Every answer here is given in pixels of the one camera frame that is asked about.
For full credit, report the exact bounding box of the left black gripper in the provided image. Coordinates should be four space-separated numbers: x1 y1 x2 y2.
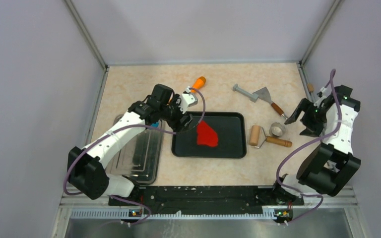
159 94 193 134

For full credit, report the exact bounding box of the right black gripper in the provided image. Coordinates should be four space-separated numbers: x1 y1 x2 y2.
285 98 327 137

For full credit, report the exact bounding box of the red dough piece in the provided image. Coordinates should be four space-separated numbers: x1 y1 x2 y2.
196 121 219 147

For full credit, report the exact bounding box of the metal scraper wooden handle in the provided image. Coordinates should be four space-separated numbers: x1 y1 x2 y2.
253 87 288 120

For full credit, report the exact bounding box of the wooden rolling pin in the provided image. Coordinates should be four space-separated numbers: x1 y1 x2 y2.
248 125 293 148

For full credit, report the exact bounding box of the black baking tray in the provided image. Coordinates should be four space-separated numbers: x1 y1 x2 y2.
171 112 247 159

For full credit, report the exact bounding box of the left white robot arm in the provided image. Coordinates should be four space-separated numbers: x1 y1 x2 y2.
63 84 199 205

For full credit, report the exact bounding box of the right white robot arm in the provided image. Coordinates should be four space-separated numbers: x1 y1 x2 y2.
271 85 361 204

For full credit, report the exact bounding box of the small wooden block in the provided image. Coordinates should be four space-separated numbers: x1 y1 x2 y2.
307 83 315 93

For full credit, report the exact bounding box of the orange toy carrot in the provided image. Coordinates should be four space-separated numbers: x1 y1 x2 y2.
192 76 206 90

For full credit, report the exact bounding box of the silver metal tray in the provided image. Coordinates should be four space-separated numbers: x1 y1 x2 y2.
106 129 164 185

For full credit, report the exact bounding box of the grey dumbbell tool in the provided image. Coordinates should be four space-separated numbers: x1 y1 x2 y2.
232 84 258 102

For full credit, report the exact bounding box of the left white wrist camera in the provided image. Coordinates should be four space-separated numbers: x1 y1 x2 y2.
179 86 198 114

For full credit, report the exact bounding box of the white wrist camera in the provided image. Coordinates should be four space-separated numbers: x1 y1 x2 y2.
179 86 198 114
315 85 332 107

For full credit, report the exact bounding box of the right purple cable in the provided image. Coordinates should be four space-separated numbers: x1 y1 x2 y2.
276 69 342 224

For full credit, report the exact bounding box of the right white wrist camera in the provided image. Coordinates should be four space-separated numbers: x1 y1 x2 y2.
315 85 332 107

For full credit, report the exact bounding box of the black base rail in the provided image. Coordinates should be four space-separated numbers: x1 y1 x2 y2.
127 186 304 215

